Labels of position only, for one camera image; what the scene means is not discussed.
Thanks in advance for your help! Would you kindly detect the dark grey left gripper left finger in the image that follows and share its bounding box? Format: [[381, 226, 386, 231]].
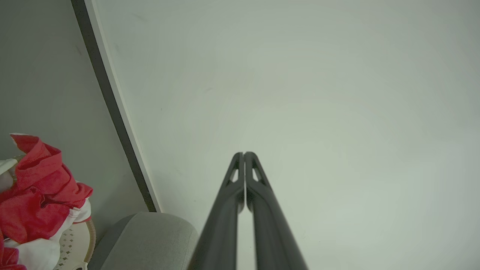
[[187, 152, 245, 270]]

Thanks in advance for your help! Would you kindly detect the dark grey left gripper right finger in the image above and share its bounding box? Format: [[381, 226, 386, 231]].
[[244, 151, 309, 270]]

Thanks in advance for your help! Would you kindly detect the white perforated laundry basket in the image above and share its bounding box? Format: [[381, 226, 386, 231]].
[[52, 219, 96, 270]]

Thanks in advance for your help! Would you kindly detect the dark baseboard strip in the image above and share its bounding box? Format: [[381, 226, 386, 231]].
[[70, 0, 162, 213]]

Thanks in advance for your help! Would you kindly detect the red and white garment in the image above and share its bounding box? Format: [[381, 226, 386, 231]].
[[0, 133, 93, 270]]

